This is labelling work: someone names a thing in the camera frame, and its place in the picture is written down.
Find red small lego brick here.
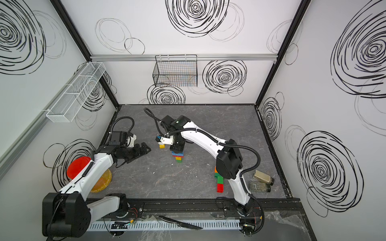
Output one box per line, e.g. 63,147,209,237
217,183,224,193

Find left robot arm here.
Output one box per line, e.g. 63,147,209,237
42,128,151,241

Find red-lidded jar yellow contents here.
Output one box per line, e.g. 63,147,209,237
66,156,113,193

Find glass jar green contents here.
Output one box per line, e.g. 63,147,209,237
249,181,271,193

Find glass bottle tan lid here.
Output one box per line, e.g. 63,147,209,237
253,170,275,186

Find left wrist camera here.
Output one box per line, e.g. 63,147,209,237
127,133,136,148

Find black wire basket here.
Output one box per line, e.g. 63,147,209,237
152,54,198,87

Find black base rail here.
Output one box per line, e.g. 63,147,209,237
103,197,303,219

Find clear plastic wall shelf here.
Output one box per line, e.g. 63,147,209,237
46,62,106,123

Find white slotted cable duct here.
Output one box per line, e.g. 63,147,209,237
87,220,241,232

